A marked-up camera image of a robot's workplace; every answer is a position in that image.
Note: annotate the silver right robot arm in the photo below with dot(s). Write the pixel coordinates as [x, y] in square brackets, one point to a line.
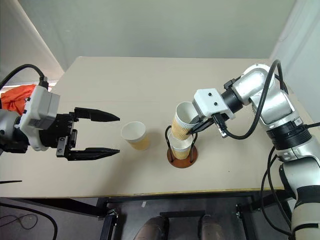
[275, 110]

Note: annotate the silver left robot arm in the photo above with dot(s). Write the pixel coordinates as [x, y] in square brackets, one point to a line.
[7, 125]

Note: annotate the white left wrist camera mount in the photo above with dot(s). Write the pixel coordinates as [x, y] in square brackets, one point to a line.
[40, 110]

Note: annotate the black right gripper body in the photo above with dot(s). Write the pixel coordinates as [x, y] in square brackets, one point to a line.
[208, 122]

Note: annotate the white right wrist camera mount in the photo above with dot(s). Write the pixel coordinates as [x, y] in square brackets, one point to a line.
[211, 101]

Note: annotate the dark rounded shape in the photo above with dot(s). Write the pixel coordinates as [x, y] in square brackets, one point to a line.
[151, 228]

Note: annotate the orange cloth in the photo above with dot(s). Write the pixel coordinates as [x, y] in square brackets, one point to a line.
[17, 97]

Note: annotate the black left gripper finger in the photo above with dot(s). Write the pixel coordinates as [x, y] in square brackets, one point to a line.
[95, 153]
[97, 114]

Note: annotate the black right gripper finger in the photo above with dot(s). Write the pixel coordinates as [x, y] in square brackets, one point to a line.
[198, 132]
[200, 126]

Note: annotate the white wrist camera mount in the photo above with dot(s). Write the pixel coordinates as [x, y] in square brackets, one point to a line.
[40, 110]
[211, 101]

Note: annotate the thin black pointed rod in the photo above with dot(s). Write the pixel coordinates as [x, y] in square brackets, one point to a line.
[11, 181]

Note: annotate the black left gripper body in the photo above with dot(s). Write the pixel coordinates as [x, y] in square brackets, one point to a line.
[62, 130]

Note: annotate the ribbed brown paper cup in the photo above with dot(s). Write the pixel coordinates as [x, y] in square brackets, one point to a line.
[136, 137]
[181, 150]
[181, 125]

